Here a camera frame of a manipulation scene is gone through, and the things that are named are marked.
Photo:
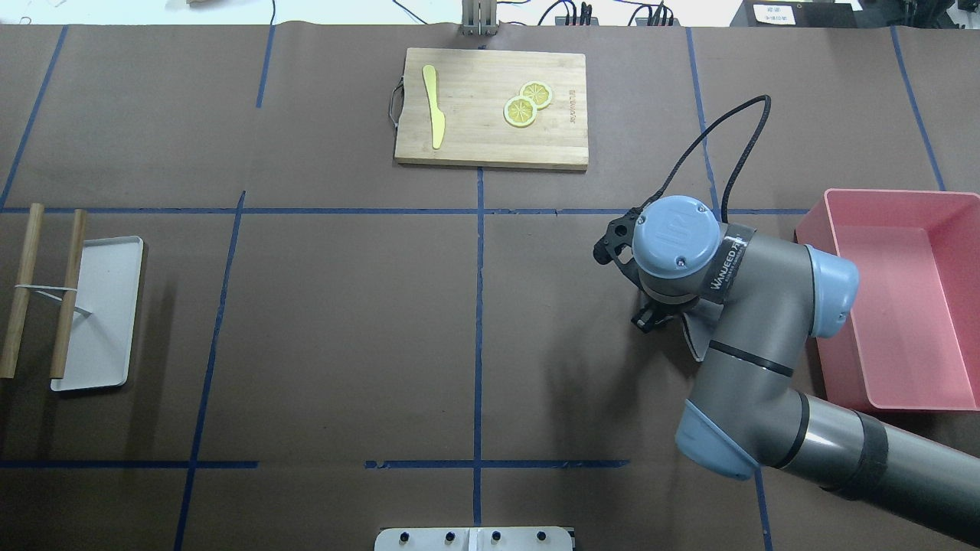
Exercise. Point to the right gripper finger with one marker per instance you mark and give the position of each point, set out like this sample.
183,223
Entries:
653,316

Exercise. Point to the wooden rack bar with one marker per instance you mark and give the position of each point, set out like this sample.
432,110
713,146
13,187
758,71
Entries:
20,300
68,301

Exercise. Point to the yellow plastic knife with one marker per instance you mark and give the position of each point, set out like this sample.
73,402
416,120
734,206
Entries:
437,117

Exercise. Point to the bamboo cutting board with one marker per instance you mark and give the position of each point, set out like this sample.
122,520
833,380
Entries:
473,88

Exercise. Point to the front lemon slice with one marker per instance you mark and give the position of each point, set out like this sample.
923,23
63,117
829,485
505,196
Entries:
520,111

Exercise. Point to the lemon slice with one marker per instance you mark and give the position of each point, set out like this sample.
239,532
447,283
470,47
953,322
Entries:
540,94
520,111

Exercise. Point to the inner wooden rack bar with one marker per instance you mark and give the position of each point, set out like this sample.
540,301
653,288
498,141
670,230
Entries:
68,301

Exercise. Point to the grey cleaning cloth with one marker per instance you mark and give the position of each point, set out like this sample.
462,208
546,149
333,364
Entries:
699,325

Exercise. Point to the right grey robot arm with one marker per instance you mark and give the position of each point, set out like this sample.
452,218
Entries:
750,302

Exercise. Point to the outer wooden rack bar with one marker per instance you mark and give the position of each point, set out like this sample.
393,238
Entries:
20,300

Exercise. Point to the pink plastic bin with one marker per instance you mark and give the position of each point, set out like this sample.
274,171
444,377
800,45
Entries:
911,342

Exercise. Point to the rear lemon slice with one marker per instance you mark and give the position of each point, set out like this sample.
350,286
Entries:
540,94

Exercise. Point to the white rack base tray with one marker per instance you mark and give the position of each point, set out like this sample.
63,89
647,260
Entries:
102,333

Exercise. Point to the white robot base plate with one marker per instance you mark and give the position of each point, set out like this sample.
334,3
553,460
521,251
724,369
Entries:
476,538

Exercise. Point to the aluminium profile post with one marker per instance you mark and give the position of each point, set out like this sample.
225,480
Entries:
479,17

